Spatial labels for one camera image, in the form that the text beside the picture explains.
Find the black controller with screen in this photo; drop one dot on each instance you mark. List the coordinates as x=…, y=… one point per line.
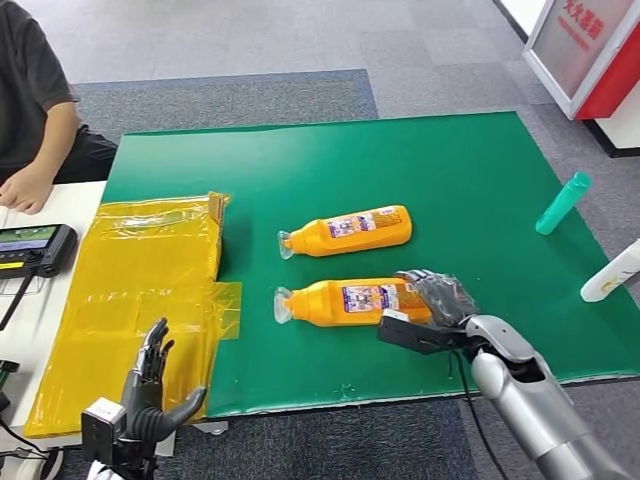
x=35, y=248

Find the person's hand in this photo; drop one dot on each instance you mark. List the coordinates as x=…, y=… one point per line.
x=23, y=192

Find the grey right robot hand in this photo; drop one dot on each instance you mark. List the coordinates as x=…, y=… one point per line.
x=445, y=298

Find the white plastic bottle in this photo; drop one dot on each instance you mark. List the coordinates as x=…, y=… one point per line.
x=612, y=273

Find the red and white display stand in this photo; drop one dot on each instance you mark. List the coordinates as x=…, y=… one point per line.
x=585, y=46

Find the black device at table edge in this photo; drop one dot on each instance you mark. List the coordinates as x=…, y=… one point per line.
x=6, y=384

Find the teal plastic bottle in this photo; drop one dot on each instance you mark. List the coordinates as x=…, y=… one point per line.
x=562, y=204

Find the green table mat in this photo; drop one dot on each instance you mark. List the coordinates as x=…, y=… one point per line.
x=380, y=159

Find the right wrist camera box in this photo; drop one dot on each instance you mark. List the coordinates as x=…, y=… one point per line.
x=410, y=331

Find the person's forearm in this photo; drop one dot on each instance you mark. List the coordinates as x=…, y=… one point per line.
x=50, y=139

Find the orange bottle with clear cap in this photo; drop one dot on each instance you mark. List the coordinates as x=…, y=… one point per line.
x=350, y=230
x=345, y=301

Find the black controller antenna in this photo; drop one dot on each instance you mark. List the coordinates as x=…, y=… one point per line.
x=16, y=301

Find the white plinth with black base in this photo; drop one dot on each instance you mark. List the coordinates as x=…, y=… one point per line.
x=620, y=126

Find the yellow plastic wrapped cardboard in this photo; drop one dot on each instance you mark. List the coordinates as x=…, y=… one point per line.
x=115, y=285

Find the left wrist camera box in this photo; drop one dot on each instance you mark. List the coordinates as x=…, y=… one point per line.
x=103, y=427

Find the person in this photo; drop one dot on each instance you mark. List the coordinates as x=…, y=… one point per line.
x=25, y=73

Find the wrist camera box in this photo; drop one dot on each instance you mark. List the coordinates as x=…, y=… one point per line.
x=103, y=427
x=410, y=331

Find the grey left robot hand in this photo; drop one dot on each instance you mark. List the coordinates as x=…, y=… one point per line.
x=143, y=411

